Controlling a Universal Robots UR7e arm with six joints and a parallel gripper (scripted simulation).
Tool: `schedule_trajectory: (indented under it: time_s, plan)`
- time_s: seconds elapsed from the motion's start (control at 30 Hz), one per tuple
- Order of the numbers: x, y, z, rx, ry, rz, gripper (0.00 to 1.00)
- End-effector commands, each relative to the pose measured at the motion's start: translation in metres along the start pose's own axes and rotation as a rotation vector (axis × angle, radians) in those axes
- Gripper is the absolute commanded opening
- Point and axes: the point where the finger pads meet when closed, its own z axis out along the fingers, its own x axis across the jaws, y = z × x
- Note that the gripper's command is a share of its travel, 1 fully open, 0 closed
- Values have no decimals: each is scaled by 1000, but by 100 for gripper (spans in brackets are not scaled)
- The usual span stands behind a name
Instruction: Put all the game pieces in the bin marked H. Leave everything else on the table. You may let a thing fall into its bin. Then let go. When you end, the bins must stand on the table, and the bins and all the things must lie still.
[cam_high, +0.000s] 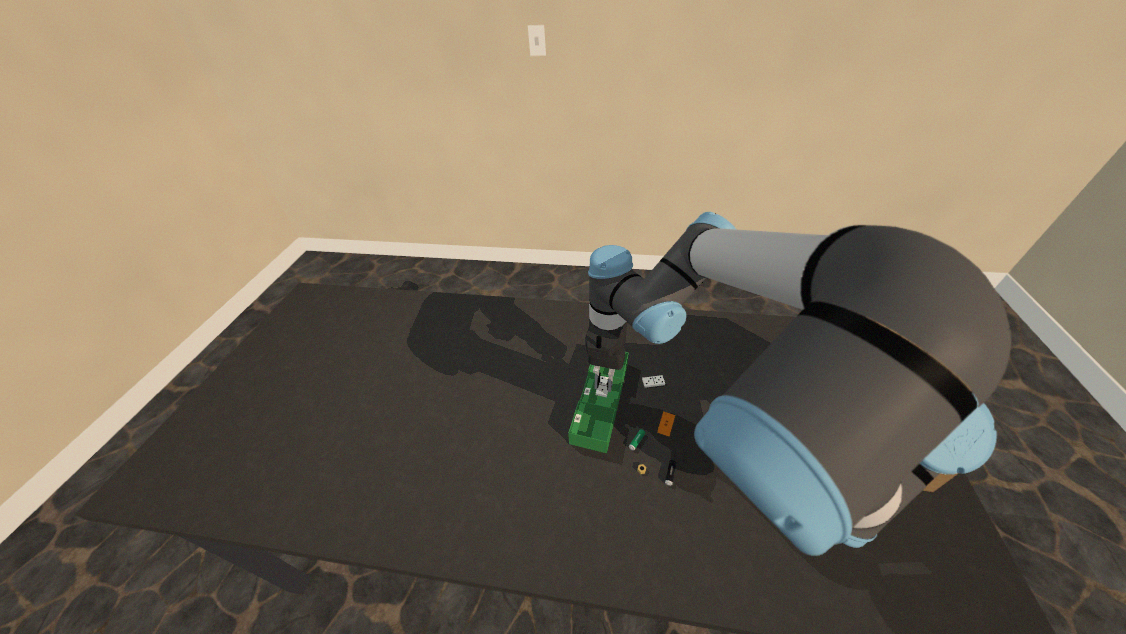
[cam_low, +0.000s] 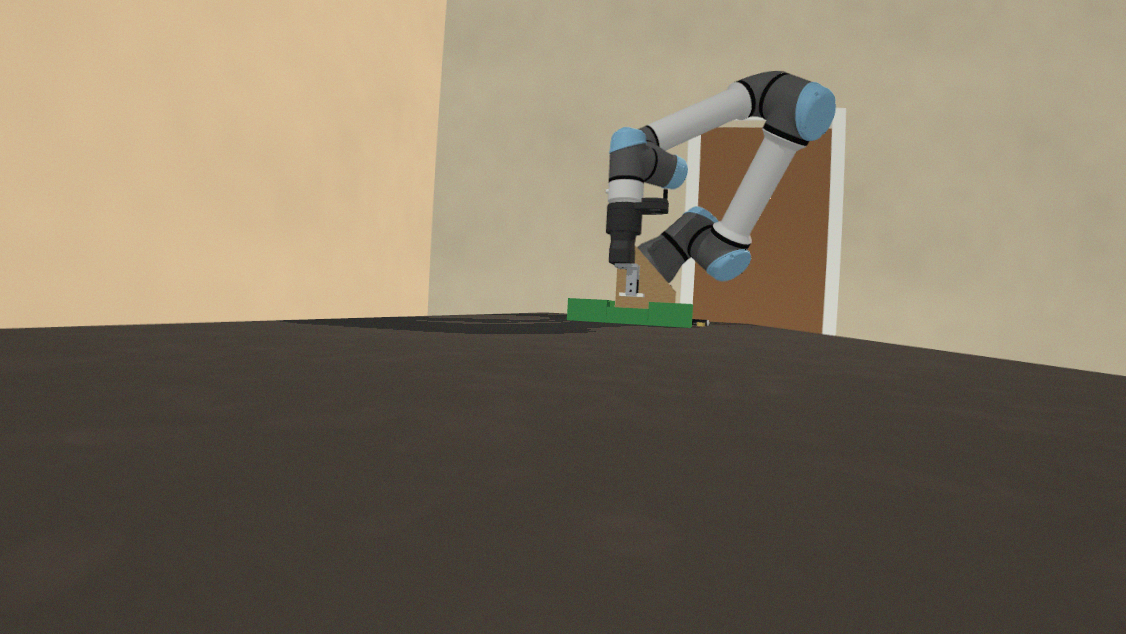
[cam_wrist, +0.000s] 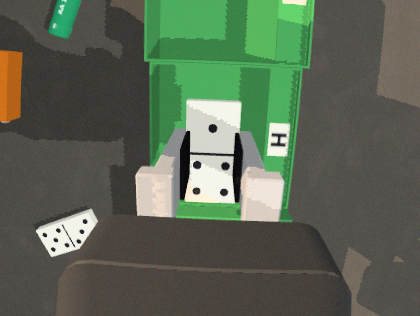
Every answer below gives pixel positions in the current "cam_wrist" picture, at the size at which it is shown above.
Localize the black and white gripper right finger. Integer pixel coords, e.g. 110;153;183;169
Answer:
232;131;284;222

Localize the green rack of bins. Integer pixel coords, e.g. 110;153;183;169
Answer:
144;0;315;222

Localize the white domino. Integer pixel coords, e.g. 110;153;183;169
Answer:
36;209;98;257
185;99;241;203

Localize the green aa battery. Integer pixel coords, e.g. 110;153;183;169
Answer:
48;0;82;39

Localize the orange nine-volt battery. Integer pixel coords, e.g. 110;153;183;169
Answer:
0;50;23;123

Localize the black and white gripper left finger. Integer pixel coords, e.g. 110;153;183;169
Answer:
135;128;190;218

